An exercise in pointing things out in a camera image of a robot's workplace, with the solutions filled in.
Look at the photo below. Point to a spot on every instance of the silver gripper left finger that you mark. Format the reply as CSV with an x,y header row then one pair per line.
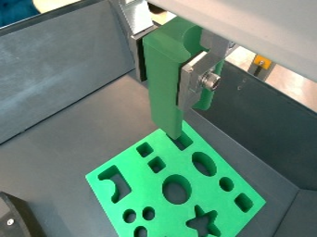
x,y
136,19

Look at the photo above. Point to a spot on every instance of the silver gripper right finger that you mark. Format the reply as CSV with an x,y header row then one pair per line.
x,y
198,75

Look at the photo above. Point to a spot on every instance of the green arch block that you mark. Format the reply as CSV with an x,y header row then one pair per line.
x,y
169,47

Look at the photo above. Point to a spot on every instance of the green shape sorter board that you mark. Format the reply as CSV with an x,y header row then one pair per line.
x,y
172,188

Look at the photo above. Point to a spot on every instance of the black device corner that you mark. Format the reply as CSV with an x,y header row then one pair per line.
x,y
18,221

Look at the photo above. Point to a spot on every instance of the yellow black bracket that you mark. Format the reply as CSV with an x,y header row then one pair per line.
x,y
260,66

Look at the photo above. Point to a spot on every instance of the grey bin enclosure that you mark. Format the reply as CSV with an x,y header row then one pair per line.
x,y
74,109

